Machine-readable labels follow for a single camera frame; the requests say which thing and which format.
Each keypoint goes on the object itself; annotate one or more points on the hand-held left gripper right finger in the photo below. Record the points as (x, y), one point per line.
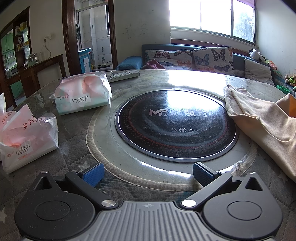
(202, 174)

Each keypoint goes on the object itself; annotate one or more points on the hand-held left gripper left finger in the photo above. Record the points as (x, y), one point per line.
(93, 173)

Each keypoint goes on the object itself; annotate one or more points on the cream garment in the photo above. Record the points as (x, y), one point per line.
(261, 120)

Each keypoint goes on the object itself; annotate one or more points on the round black induction cooktop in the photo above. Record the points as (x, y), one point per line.
(175, 129)

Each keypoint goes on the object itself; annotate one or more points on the opened pink tissue pack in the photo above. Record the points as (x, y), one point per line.
(25, 143)

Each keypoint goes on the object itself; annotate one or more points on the sealed pink tissue pack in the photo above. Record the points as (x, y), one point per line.
(83, 92)

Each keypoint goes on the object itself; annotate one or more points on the white remote control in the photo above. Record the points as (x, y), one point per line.
(122, 76)

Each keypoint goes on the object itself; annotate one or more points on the small blue cabinet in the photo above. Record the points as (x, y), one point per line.
(84, 61)

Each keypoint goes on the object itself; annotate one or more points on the mop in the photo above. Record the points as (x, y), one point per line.
(103, 61)

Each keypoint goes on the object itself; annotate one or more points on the butterfly print cushion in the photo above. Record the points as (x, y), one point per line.
(212, 59)
(166, 55)

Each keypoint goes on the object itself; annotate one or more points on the dark wooden sideboard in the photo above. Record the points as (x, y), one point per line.
(46, 67)

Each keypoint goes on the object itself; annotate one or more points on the blue sofa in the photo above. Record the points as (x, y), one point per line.
(129, 62)

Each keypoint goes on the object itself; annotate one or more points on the green plastic bin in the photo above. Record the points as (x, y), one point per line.
(283, 89)

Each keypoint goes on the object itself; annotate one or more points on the grey pillow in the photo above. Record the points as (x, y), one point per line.
(257, 69)

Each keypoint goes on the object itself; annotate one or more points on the pink cloth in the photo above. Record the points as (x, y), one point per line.
(153, 64)

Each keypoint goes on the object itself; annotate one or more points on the green plush toy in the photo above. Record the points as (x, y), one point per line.
(291, 80)

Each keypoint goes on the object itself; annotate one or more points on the metal jar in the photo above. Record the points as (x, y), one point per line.
(34, 58)
(27, 62)

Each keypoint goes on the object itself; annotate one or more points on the pink plush toy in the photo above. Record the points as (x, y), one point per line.
(271, 64)

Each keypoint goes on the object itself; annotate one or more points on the panda plush toy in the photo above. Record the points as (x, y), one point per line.
(254, 54)

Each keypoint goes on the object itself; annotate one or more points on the wooden cabinet with green doors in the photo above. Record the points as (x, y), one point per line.
(7, 69)

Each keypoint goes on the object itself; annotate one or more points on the window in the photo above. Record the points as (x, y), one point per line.
(208, 14)

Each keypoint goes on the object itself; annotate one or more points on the purple curtain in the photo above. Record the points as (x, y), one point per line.
(247, 3)

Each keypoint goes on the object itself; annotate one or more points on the dark wooden door frame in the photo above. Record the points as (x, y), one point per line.
(69, 34)

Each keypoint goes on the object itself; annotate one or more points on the wall socket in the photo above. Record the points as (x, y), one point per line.
(47, 37)

